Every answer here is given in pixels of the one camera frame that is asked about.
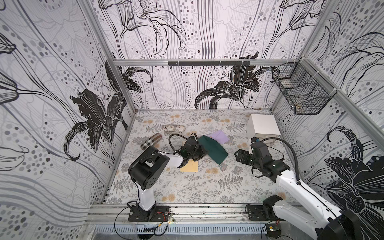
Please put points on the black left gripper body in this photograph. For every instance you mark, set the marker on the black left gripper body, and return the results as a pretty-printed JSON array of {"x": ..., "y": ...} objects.
[{"x": 196, "y": 154}]

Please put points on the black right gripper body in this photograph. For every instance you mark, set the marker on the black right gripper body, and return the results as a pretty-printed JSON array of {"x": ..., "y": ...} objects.
[{"x": 246, "y": 156}]

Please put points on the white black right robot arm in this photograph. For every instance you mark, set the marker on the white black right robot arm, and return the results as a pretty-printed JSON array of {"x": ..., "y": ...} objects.
[{"x": 354, "y": 204}]

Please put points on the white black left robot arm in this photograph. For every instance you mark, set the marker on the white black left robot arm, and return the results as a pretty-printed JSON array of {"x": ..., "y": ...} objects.
[{"x": 148, "y": 167}]

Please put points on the white mini drawer cabinet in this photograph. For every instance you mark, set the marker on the white mini drawer cabinet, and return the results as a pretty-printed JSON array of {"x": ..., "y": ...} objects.
[{"x": 262, "y": 126}]

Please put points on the plaid cylindrical case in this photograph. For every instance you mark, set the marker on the plaid cylindrical case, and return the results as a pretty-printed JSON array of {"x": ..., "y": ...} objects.
[{"x": 151, "y": 141}]

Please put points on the small electronics board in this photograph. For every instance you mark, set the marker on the small electronics board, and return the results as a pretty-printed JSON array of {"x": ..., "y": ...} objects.
[{"x": 272, "y": 231}]

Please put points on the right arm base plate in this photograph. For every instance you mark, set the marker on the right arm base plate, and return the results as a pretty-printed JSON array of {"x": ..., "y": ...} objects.
[{"x": 260, "y": 213}]

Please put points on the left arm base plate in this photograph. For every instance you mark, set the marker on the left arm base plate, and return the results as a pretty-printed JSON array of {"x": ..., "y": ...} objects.
[{"x": 155, "y": 214}]

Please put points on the black wire wall basket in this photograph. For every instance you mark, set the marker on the black wire wall basket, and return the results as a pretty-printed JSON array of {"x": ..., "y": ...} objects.
[{"x": 301, "y": 88}]

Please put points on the white perforated cable duct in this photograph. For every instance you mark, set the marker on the white perforated cable duct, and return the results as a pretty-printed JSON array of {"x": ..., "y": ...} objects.
[{"x": 184, "y": 229}]

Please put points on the black bar on rail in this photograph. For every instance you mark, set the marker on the black bar on rail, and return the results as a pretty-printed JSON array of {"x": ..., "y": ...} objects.
[{"x": 205, "y": 63}]

